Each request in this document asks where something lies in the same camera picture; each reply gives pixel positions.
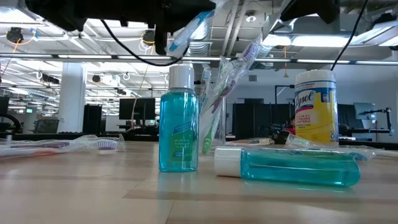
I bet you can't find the clear plastic cup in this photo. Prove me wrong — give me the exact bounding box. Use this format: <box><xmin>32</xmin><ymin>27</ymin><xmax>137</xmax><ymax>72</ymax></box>
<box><xmin>198</xmin><ymin>95</ymin><xmax>227</xmax><ymax>147</ymax></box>

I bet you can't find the blue mouthwash bottle green label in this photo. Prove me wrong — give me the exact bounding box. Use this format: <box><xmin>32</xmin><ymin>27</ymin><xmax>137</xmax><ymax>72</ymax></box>
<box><xmin>158</xmin><ymin>64</ymin><xmax>200</xmax><ymax>173</ymax></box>

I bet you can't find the white building column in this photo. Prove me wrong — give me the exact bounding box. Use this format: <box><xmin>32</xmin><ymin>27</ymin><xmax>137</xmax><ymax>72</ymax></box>
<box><xmin>58</xmin><ymin>62</ymin><xmax>87</xmax><ymax>134</ymax></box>

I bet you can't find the silver ceiling duct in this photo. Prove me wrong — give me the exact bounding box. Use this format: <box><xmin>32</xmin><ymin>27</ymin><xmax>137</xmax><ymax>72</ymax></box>
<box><xmin>186</xmin><ymin>21</ymin><xmax>216</xmax><ymax>57</ymax></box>
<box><xmin>245</xmin><ymin>9</ymin><xmax>295</xmax><ymax>71</ymax></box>

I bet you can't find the person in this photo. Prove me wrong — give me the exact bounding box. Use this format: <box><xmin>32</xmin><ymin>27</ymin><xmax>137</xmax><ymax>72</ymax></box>
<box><xmin>279</xmin><ymin>115</ymin><xmax>296</xmax><ymax>138</ymax></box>

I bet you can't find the yellow Lysol wipes canister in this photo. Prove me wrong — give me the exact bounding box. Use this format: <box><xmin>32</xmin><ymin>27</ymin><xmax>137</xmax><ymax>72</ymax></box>
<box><xmin>294</xmin><ymin>69</ymin><xmax>340</xmax><ymax>144</ymax></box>

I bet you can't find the orange toothbrush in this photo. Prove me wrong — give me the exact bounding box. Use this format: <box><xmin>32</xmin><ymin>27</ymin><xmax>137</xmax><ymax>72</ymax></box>
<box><xmin>0</xmin><ymin>147</ymin><xmax>72</xmax><ymax>159</ymax></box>

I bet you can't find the black crossbar with light strips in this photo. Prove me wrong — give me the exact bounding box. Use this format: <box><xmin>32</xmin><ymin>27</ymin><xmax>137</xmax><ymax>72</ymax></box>
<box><xmin>0</xmin><ymin>53</ymin><xmax>398</xmax><ymax>65</ymax></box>

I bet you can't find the black computer monitor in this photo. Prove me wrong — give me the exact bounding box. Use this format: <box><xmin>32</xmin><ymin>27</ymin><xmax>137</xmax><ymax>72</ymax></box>
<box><xmin>118</xmin><ymin>97</ymin><xmax>156</xmax><ymax>121</ymax></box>

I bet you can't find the small clear plastic packet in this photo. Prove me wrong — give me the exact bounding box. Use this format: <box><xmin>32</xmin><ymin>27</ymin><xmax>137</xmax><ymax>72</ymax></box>
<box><xmin>225</xmin><ymin>138</ymin><xmax>275</xmax><ymax>147</ymax></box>

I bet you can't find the green toothbrush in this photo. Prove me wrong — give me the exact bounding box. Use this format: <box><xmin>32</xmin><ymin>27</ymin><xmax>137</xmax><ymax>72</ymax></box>
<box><xmin>200</xmin><ymin>55</ymin><xmax>233</xmax><ymax>156</ymax></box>

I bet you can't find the purple toothbrush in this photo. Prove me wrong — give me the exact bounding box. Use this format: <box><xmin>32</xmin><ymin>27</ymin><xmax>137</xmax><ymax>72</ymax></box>
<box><xmin>207</xmin><ymin>34</ymin><xmax>264</xmax><ymax>125</ymax></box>
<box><xmin>0</xmin><ymin>134</ymin><xmax>126</xmax><ymax>154</ymax></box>

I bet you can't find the black cabinet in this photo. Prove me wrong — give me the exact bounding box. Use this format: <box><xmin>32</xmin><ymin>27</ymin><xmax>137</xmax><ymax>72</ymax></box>
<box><xmin>82</xmin><ymin>104</ymin><xmax>103</xmax><ymax>134</ymax></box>

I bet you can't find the blue mouthwash bottle white cap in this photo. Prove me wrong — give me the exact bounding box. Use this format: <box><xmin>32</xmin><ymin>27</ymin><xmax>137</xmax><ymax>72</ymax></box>
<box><xmin>213</xmin><ymin>146</ymin><xmax>361</xmax><ymax>188</ymax></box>

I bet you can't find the black boom stand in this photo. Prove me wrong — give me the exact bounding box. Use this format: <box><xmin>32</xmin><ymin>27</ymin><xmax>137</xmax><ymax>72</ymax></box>
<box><xmin>357</xmin><ymin>107</ymin><xmax>393</xmax><ymax>135</ymax></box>

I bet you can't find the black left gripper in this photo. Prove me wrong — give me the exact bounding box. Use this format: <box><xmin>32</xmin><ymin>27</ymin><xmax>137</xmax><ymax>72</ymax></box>
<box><xmin>83</xmin><ymin>0</ymin><xmax>216</xmax><ymax>55</ymax></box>

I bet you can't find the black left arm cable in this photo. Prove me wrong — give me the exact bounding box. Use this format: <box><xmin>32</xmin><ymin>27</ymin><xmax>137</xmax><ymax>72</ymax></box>
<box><xmin>99</xmin><ymin>18</ymin><xmax>190</xmax><ymax>67</ymax></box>

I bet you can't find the gray monitor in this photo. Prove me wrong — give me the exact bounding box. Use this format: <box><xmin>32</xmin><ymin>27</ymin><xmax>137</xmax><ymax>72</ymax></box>
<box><xmin>353</xmin><ymin>101</ymin><xmax>377</xmax><ymax>130</ymax></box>

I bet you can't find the black partition panel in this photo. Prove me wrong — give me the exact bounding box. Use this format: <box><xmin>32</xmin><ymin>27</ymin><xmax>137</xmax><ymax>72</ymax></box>
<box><xmin>232</xmin><ymin>102</ymin><xmax>295</xmax><ymax>140</ymax></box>

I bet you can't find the black ceiling camera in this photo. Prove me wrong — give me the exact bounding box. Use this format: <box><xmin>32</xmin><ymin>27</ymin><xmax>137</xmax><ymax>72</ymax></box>
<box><xmin>6</xmin><ymin>27</ymin><xmax>25</xmax><ymax>44</ymax></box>

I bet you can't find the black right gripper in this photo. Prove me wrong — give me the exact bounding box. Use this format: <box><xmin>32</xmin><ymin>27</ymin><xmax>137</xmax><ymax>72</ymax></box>
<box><xmin>279</xmin><ymin>0</ymin><xmax>340</xmax><ymax>24</ymax></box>

